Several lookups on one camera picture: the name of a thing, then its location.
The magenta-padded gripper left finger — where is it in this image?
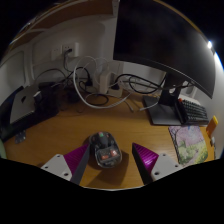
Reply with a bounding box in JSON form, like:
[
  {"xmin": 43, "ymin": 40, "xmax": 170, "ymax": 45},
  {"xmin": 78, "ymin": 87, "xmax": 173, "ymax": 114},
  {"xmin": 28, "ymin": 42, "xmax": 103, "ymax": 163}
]
[{"xmin": 40, "ymin": 142, "xmax": 92, "ymax": 186}]

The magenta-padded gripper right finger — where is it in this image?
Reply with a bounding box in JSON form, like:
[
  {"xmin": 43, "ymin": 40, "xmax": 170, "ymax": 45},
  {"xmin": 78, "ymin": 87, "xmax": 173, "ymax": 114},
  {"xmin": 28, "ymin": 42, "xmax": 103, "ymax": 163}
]
[{"xmin": 131, "ymin": 142, "xmax": 184, "ymax": 185}]

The transparent dark computer mouse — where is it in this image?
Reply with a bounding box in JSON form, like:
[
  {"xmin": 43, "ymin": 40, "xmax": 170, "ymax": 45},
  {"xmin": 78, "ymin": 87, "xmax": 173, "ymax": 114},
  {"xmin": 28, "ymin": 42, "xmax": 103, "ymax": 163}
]
[{"xmin": 88, "ymin": 131, "xmax": 123, "ymax": 169}]

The landscape print mouse pad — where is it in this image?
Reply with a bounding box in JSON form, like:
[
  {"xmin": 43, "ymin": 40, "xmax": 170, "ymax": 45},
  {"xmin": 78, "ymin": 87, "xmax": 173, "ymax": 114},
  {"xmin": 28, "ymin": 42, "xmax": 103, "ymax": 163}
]
[{"xmin": 168, "ymin": 124, "xmax": 210, "ymax": 167}]

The black box stand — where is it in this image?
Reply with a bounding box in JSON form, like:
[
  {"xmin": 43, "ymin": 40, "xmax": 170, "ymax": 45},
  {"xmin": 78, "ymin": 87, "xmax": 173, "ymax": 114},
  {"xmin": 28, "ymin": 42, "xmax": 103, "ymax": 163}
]
[{"xmin": 0, "ymin": 82, "xmax": 62, "ymax": 143}]

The black keyboard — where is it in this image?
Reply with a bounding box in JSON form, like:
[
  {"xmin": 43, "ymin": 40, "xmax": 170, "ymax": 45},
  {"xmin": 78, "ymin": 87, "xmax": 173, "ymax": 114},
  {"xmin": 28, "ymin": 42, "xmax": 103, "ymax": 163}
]
[{"xmin": 178, "ymin": 98, "xmax": 210, "ymax": 125}]

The white power strip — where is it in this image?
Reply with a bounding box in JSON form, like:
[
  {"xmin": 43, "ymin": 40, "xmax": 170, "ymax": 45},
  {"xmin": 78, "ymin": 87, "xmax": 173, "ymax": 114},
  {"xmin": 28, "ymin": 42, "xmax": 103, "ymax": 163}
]
[{"xmin": 94, "ymin": 70, "xmax": 124, "ymax": 98}]

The black computer monitor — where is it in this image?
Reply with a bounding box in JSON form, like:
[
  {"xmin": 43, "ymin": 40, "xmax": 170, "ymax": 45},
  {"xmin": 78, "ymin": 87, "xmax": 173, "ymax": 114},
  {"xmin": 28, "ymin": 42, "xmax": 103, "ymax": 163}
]
[{"xmin": 112, "ymin": 0, "xmax": 216, "ymax": 126}]

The white cable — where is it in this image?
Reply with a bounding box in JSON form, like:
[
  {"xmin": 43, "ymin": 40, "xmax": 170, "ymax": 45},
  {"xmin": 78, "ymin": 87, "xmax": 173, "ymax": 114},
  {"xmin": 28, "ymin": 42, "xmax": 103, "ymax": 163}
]
[{"xmin": 72, "ymin": 55, "xmax": 160, "ymax": 113}]

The black cable loop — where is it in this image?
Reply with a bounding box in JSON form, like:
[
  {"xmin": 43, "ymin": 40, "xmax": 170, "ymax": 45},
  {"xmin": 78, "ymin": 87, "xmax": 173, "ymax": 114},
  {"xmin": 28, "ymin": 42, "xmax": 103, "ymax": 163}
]
[{"xmin": 116, "ymin": 73, "xmax": 168, "ymax": 96}]

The black socket cable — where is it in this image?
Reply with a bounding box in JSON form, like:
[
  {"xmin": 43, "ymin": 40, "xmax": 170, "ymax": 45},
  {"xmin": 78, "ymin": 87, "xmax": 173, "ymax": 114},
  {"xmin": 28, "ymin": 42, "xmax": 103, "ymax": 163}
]
[{"xmin": 33, "ymin": 49, "xmax": 94, "ymax": 88}]

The white wall socket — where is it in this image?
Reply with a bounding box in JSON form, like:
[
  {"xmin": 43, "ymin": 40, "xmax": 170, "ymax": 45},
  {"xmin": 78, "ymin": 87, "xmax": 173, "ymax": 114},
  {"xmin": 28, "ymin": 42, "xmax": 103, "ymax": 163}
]
[{"xmin": 50, "ymin": 42, "xmax": 81, "ymax": 61}]

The wooden wall shelf unit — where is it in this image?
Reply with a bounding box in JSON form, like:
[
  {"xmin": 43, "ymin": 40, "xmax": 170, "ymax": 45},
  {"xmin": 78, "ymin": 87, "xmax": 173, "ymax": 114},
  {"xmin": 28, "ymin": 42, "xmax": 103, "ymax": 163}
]
[{"xmin": 6, "ymin": 0, "xmax": 118, "ymax": 52}]

